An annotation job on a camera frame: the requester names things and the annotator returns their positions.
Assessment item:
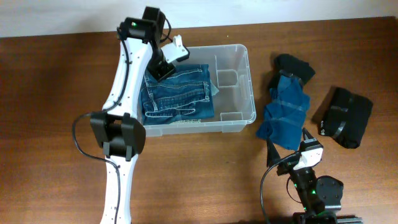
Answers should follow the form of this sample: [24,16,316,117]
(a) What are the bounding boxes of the black cloth under blue bundle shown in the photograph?
[268,54,316,89]

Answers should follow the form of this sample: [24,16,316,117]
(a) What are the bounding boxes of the dark blue jeans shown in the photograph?
[140,64,215,125]

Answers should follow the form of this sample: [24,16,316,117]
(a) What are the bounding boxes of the black taped clothing bundle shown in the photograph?
[319,87,373,149]

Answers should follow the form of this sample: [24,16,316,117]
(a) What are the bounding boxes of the clear plastic storage bin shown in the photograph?
[145,44,256,138]

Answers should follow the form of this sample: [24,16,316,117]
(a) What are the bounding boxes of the blue taped shirt bundle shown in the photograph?
[256,76,310,151]

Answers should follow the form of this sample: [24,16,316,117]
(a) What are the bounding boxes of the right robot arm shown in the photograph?
[260,128,363,224]

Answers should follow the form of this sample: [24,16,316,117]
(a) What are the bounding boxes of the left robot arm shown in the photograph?
[90,7,190,223]

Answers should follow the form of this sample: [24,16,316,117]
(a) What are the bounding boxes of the light blue jeans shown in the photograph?
[172,82,219,124]

